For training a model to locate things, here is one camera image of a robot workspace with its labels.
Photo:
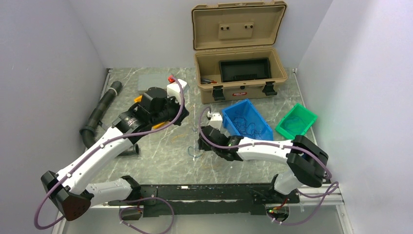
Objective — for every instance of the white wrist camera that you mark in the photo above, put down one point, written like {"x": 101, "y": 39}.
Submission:
{"x": 173, "y": 89}
{"x": 215, "y": 120}

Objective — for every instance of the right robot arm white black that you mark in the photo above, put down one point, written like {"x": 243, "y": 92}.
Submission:
{"x": 306, "y": 161}

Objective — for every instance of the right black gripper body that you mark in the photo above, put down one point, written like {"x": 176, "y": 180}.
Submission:
{"x": 202, "y": 146}

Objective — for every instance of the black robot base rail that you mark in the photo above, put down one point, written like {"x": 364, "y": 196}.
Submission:
{"x": 205, "y": 199}

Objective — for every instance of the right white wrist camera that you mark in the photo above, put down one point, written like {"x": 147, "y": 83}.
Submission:
{"x": 215, "y": 120}

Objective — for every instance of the tan open toolbox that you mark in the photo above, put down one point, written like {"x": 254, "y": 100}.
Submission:
{"x": 232, "y": 31}

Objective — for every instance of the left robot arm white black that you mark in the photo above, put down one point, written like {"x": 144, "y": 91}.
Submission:
{"x": 71, "y": 190}

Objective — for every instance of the black tray in toolbox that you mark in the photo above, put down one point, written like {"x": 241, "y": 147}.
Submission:
{"x": 245, "y": 69}

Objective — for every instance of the grey plastic case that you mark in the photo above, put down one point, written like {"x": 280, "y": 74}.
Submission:
{"x": 147, "y": 81}

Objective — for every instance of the green plastic bin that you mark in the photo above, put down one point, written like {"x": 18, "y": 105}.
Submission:
{"x": 296, "y": 122}

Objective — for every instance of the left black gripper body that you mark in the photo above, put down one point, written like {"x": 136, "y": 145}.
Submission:
{"x": 171, "y": 110}

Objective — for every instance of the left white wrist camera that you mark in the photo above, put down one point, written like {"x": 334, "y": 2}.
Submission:
{"x": 173, "y": 89}

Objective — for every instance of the blue plastic bin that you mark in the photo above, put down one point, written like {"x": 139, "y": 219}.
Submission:
{"x": 243, "y": 119}

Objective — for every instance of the silver wrench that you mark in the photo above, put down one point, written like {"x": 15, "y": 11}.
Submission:
{"x": 103, "y": 125}

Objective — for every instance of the orange plastic bin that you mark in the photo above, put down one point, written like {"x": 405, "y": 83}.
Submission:
{"x": 157, "y": 126}

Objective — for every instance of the screwdrivers in toolbox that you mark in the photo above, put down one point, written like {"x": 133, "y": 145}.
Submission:
{"x": 207, "y": 81}

